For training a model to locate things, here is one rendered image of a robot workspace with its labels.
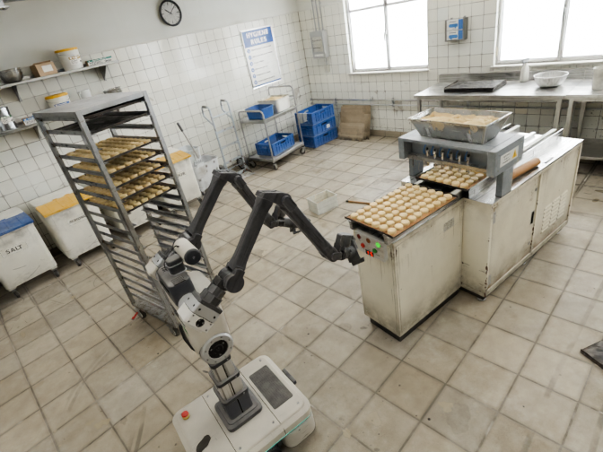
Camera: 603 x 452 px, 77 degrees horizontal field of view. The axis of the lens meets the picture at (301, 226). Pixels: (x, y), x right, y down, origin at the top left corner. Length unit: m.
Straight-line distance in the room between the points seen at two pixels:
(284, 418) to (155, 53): 4.89
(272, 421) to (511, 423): 1.27
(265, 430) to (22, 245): 3.47
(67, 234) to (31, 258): 0.41
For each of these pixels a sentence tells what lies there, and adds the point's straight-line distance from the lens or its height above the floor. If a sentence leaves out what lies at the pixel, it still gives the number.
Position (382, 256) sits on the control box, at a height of 0.74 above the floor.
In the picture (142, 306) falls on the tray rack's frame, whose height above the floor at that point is 0.15.
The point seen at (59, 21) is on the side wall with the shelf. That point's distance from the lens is 5.55.
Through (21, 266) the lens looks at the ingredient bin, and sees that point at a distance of 4.97.
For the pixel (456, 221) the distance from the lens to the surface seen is 2.73.
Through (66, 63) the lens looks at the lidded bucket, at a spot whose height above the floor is 2.06.
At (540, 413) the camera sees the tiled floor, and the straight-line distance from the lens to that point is 2.60.
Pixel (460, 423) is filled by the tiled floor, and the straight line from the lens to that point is 2.48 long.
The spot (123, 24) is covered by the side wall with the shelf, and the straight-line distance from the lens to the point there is 5.78.
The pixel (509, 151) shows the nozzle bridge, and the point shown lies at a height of 1.14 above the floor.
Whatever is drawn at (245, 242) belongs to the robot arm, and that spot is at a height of 1.34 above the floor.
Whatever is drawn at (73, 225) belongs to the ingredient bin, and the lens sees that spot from 4.95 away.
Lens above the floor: 2.07
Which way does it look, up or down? 29 degrees down
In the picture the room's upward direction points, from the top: 12 degrees counter-clockwise
